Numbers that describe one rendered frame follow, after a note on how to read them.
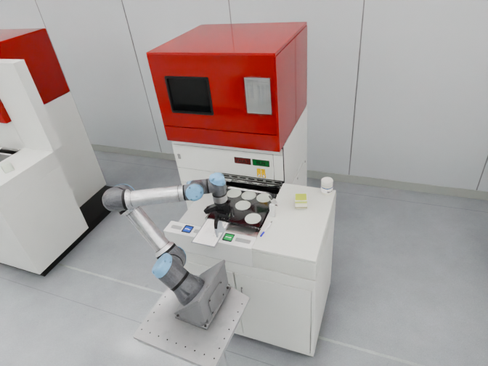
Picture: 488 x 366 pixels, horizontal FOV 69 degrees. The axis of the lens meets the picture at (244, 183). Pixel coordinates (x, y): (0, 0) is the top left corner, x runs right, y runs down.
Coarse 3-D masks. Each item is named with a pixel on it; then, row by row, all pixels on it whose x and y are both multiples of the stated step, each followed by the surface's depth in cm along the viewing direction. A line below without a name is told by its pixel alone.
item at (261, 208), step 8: (256, 192) 240; (264, 192) 240; (232, 200) 236; (240, 200) 235; (248, 200) 234; (256, 200) 233; (248, 208) 227; (256, 208) 227; (264, 208) 226; (208, 216) 224; (240, 216) 222; (264, 216) 220; (248, 224) 215; (256, 224) 214
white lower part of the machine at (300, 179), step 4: (304, 156) 290; (304, 160) 292; (300, 164) 280; (304, 164) 294; (300, 168) 280; (304, 168) 296; (296, 172) 271; (300, 172) 282; (304, 172) 299; (296, 176) 272; (300, 176) 284; (304, 176) 301; (296, 180) 273; (300, 180) 286; (304, 180) 303; (296, 184) 275; (300, 184) 288; (304, 184) 306; (188, 200) 280; (188, 204) 283; (188, 208) 286
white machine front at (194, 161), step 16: (176, 144) 251; (192, 144) 245; (176, 160) 260; (192, 160) 254; (208, 160) 249; (224, 160) 243; (272, 160) 229; (192, 176) 263; (208, 176) 257; (256, 176) 241; (272, 176) 236
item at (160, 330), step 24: (168, 288) 191; (168, 312) 178; (216, 312) 176; (240, 312) 174; (144, 336) 169; (168, 336) 167; (192, 336) 166; (216, 336) 165; (192, 360) 157; (216, 360) 156
